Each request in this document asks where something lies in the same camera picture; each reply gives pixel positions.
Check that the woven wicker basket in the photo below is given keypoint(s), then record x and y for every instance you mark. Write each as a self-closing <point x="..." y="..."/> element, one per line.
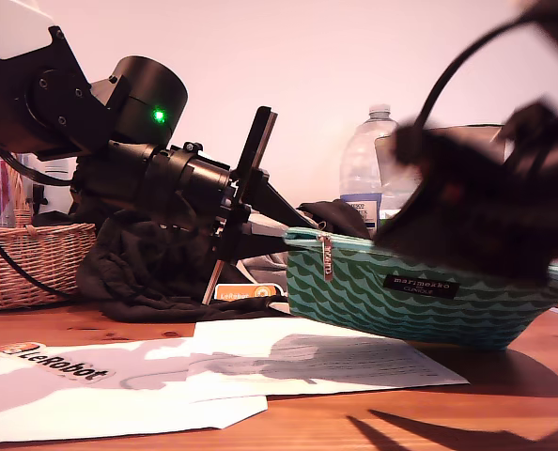
<point x="35" y="263"/>

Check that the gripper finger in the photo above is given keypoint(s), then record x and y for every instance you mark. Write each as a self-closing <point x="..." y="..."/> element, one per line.
<point x="495" y="244"/>
<point x="420" y="216"/>

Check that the large clear water bottle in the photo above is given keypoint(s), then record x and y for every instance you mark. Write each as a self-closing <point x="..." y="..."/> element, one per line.
<point x="361" y="160"/>

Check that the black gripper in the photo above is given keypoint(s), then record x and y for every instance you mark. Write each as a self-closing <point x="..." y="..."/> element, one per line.
<point x="204" y="188"/>

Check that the silver metal zipper pull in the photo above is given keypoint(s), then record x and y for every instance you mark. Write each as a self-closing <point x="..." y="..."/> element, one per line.
<point x="327" y="263"/>

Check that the white bottle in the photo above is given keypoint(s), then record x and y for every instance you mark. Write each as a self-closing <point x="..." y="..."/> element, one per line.
<point x="56" y="197"/>

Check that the orange LeRobot sticker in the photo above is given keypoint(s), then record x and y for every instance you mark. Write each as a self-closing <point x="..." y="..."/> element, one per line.
<point x="246" y="293"/>

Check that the dark brown grey-lined jacket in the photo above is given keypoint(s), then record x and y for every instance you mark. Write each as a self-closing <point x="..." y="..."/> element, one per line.
<point x="143" y="282"/>

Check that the black-lettered LeRobot sticker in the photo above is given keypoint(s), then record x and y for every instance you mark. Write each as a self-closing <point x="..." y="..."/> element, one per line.
<point x="63" y="367"/>

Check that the silver green Canagan pouch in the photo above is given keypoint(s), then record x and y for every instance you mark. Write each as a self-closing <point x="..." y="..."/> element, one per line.
<point x="462" y="133"/>

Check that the green wave-patterned zip bag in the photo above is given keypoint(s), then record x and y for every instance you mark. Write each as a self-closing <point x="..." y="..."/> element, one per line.
<point x="354" y="305"/>

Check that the printed white paper sheet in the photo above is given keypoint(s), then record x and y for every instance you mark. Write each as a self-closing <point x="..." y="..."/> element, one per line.
<point x="260" y="338"/>

